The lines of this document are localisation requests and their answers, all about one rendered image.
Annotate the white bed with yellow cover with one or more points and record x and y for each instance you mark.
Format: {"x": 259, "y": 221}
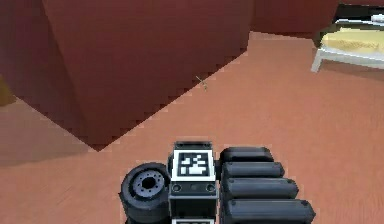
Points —
{"x": 353, "y": 43}

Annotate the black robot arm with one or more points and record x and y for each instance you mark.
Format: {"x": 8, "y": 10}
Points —
{"x": 256, "y": 190}

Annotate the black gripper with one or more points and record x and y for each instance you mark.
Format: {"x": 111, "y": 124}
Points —
{"x": 145, "y": 193}

